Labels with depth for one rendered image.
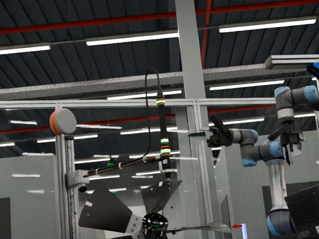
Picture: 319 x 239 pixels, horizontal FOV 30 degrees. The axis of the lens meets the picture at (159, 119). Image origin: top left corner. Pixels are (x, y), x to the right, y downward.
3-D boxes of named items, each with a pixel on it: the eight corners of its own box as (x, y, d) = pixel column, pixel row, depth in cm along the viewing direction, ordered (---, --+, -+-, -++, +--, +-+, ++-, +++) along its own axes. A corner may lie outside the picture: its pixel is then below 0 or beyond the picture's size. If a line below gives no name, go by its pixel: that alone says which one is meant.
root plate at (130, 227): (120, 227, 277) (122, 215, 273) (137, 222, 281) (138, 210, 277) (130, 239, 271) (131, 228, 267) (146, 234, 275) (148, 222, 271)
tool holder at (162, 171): (154, 174, 282) (152, 154, 285) (163, 175, 287) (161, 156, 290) (168, 170, 277) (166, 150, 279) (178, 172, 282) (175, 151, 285)
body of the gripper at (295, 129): (304, 142, 271) (300, 116, 275) (287, 142, 269) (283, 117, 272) (296, 146, 278) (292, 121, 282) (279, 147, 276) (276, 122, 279)
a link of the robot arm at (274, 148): (311, 152, 332) (281, 160, 290) (292, 156, 338) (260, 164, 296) (306, 132, 333) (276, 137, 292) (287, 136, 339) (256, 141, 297)
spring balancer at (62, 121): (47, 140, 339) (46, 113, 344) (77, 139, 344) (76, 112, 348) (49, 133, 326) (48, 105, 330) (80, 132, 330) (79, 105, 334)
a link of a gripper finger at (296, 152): (304, 161, 268) (300, 142, 271) (292, 161, 266) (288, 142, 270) (301, 163, 271) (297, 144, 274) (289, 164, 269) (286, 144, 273)
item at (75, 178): (67, 187, 321) (66, 171, 324) (76, 188, 327) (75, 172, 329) (79, 184, 315) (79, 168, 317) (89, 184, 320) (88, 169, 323)
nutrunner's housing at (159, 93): (162, 178, 281) (153, 87, 293) (167, 179, 283) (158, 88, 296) (168, 177, 278) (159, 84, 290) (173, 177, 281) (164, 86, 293)
